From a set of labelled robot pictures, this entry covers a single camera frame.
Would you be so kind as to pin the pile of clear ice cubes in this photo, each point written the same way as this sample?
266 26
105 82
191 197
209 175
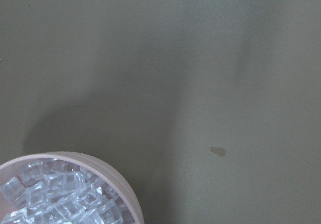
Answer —
50 190

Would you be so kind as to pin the pink bowl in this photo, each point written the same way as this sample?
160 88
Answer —
105 171

